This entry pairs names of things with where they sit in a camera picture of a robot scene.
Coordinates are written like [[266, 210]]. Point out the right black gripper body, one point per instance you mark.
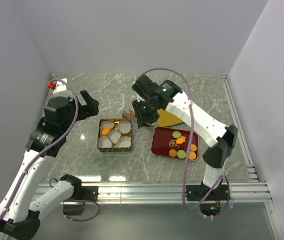
[[144, 112]]

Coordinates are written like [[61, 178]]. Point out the green round cookie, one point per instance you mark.
[[176, 134], [181, 154]]

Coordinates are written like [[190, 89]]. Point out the orange fish cookie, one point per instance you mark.
[[180, 140], [106, 131]]

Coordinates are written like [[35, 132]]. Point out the orange swirl cookie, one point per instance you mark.
[[172, 153]]

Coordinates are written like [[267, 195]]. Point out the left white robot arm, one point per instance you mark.
[[20, 215]]

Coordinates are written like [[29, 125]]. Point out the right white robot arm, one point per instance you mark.
[[219, 137]]

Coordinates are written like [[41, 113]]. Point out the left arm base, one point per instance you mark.
[[84, 206]]

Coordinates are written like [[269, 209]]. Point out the gold tin lid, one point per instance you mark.
[[167, 119]]

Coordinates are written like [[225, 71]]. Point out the white paper cup top right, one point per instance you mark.
[[124, 126]]

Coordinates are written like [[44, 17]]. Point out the white paper cup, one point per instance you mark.
[[124, 126], [114, 136], [104, 142], [105, 124], [123, 142]]

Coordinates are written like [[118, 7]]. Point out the white paper cup top left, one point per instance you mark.
[[105, 124]]

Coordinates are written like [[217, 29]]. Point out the red lacquer tray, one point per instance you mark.
[[163, 141]]

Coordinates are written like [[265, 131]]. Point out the white paper cup bottom left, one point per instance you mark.
[[104, 142]]

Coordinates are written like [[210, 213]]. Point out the white paper cup bottom right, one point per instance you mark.
[[123, 142]]

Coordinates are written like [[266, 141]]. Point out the square cookie tin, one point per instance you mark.
[[114, 149]]

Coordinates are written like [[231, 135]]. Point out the white paper cup centre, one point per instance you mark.
[[114, 136]]

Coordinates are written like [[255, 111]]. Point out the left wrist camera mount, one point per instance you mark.
[[59, 89]]

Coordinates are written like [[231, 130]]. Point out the aluminium rail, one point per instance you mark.
[[171, 192]]

